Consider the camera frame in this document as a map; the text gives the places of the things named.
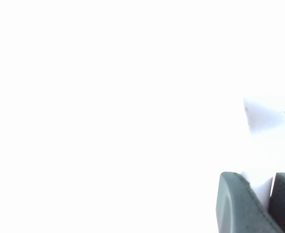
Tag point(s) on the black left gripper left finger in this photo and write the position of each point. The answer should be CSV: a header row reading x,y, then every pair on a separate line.
x,y
239,208

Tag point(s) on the pink plastic fork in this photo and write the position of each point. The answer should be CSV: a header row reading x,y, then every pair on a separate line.
x,y
263,191

